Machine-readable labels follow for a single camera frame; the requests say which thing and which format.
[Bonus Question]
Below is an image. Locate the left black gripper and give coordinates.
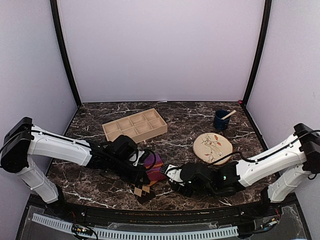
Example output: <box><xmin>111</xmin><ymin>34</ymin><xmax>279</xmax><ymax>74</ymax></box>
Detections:
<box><xmin>109</xmin><ymin>155</ymin><xmax>150</xmax><ymax>185</ymax></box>

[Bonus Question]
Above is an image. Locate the maroon striped sock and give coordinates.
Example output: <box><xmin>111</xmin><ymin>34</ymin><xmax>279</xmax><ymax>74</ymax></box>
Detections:
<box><xmin>143</xmin><ymin>153</ymin><xmax>166</xmax><ymax>187</ymax></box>

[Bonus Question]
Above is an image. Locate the brown argyle sock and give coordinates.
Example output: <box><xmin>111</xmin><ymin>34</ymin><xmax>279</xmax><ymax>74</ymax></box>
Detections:
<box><xmin>130</xmin><ymin>184</ymin><xmax>156</xmax><ymax>205</ymax></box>

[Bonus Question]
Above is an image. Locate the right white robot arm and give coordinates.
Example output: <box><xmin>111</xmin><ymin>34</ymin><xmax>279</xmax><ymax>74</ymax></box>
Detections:
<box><xmin>160</xmin><ymin>123</ymin><xmax>320</xmax><ymax>217</ymax></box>

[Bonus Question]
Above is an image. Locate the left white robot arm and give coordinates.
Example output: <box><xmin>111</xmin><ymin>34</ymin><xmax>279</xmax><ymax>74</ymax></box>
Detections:
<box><xmin>0</xmin><ymin>117</ymin><xmax>157</xmax><ymax>218</ymax></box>

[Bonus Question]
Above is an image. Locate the round painted wooden plate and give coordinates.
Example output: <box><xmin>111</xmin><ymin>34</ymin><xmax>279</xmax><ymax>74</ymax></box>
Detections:
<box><xmin>192</xmin><ymin>132</ymin><xmax>234</xmax><ymax>164</ymax></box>

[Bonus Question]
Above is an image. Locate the wooden compartment tray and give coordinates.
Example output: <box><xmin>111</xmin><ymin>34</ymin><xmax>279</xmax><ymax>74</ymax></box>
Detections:
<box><xmin>102</xmin><ymin>108</ymin><xmax>168</xmax><ymax>143</ymax></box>

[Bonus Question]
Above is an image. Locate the dark blue mug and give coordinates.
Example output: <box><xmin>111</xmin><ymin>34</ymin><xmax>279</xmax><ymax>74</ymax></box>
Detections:
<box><xmin>213</xmin><ymin>109</ymin><xmax>231</xmax><ymax>131</ymax></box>

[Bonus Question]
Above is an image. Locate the wooden stick in mug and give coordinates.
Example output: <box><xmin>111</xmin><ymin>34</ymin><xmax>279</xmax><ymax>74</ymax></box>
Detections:
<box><xmin>221</xmin><ymin>110</ymin><xmax>237</xmax><ymax>120</ymax></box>

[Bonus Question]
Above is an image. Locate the small circuit board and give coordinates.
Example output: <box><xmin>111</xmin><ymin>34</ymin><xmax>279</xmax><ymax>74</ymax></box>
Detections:
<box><xmin>71</xmin><ymin>223</ymin><xmax>93</xmax><ymax>236</ymax></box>

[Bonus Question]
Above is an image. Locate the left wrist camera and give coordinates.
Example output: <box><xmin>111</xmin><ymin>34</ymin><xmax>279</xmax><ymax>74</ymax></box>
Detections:
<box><xmin>129</xmin><ymin>150</ymin><xmax>150</xmax><ymax>167</ymax></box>

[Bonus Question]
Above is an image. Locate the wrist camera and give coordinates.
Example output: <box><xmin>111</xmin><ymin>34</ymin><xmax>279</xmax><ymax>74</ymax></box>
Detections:
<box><xmin>129</xmin><ymin>150</ymin><xmax>150</xmax><ymax>167</ymax></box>
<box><xmin>160</xmin><ymin>164</ymin><xmax>185</xmax><ymax>184</ymax></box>

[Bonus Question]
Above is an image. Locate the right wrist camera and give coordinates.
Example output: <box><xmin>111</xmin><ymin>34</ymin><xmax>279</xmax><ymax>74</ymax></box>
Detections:
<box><xmin>160</xmin><ymin>164</ymin><xmax>185</xmax><ymax>184</ymax></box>

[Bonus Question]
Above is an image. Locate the black front rail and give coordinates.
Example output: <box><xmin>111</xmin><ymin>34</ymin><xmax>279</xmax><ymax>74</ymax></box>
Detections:
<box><xmin>28</xmin><ymin>190</ymin><xmax>299</xmax><ymax>225</ymax></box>

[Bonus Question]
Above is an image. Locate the white slotted cable duct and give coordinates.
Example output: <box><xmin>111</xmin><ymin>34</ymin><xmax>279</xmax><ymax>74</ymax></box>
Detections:
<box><xmin>31</xmin><ymin>213</ymin><xmax>239</xmax><ymax>240</ymax></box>

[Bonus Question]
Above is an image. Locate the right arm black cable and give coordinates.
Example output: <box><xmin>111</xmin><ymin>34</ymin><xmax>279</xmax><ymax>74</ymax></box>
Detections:
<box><xmin>164</xmin><ymin>129</ymin><xmax>320</xmax><ymax>181</ymax></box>

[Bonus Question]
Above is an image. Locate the left black frame post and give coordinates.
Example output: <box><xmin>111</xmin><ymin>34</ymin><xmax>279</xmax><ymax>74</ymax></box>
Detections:
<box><xmin>50</xmin><ymin>0</ymin><xmax>82</xmax><ymax>108</ymax></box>

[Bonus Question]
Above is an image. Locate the black frame post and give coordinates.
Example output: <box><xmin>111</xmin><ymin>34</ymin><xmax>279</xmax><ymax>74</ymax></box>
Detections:
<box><xmin>241</xmin><ymin>0</ymin><xmax>272</xmax><ymax>109</ymax></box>
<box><xmin>50</xmin><ymin>0</ymin><xmax>82</xmax><ymax>108</ymax></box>

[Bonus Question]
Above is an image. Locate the right black frame post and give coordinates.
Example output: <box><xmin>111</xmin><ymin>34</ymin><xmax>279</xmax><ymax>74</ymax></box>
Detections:
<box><xmin>241</xmin><ymin>0</ymin><xmax>272</xmax><ymax>109</ymax></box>

